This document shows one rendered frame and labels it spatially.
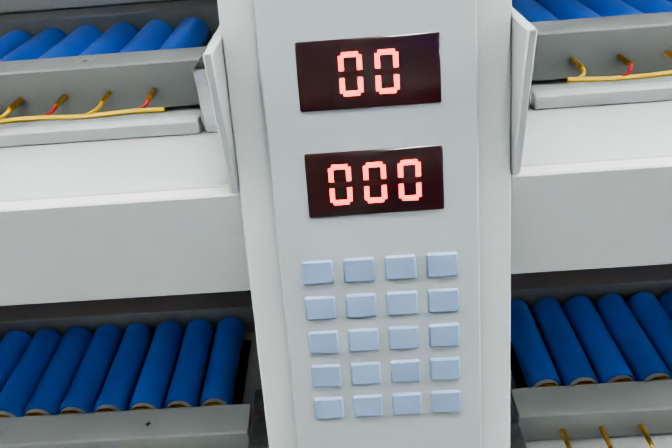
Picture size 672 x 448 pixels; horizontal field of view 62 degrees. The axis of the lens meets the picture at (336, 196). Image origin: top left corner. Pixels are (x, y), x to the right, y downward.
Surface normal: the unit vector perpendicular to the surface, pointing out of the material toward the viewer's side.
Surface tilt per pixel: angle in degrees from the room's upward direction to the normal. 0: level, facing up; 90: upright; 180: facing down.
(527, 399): 19
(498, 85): 90
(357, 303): 90
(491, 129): 90
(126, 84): 109
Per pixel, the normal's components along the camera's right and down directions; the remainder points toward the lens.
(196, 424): -0.07, -0.84
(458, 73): -0.01, 0.24
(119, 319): 0.01, 0.54
